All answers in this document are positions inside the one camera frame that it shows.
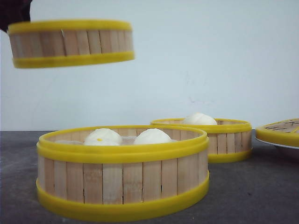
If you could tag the bamboo steamer drawer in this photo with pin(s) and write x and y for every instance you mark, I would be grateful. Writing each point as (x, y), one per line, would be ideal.
(229, 139)
(61, 43)
(122, 183)

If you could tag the white steamed bun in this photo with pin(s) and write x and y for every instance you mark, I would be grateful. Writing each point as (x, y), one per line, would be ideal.
(152, 136)
(199, 119)

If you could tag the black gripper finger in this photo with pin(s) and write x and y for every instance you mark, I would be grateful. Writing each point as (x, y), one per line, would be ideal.
(12, 11)

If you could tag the white bun with yellow dot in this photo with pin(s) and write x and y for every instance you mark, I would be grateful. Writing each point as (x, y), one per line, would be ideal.
(103, 137)

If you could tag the white plate under lid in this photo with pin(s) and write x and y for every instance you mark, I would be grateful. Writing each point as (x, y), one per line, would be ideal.
(278, 145)

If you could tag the white steamed bun right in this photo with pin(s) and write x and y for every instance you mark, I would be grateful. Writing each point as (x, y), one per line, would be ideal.
(152, 136)

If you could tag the woven bamboo steamer lid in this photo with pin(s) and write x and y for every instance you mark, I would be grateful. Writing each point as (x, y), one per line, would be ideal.
(285, 132)

